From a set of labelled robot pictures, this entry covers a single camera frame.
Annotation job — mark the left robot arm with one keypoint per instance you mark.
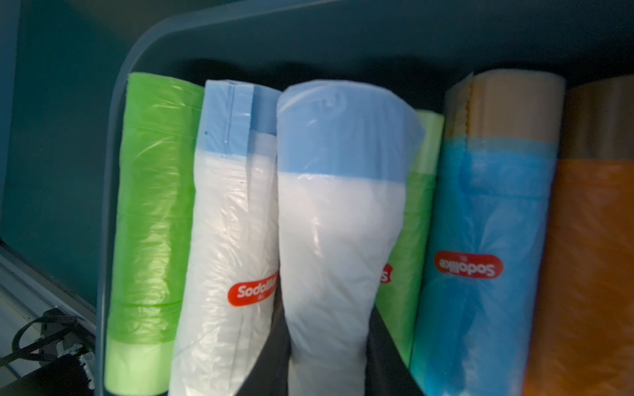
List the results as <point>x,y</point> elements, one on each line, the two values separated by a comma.
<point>64,351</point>

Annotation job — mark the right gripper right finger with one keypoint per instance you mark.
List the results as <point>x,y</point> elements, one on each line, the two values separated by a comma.
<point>386,373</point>

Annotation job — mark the blue trash bag roll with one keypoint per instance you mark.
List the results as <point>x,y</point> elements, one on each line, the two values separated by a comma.
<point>488,228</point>

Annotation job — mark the white trash bag roll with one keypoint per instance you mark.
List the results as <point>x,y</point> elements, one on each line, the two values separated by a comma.
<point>344,152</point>
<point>234,259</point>

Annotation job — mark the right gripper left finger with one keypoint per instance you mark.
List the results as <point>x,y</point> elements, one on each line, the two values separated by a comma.
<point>270,371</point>

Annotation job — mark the orange trash bag roll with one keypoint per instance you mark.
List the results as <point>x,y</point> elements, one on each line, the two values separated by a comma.
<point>582,339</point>

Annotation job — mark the green trash bag roll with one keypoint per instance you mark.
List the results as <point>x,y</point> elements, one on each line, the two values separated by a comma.
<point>398,296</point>
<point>154,222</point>

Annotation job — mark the dark teal storage box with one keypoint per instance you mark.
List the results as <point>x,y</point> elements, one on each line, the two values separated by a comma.
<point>416,49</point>

